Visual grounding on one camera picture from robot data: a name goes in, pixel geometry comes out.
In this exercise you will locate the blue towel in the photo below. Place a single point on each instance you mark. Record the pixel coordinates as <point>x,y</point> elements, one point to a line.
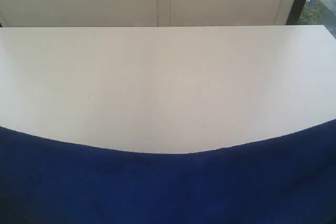
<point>287,179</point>

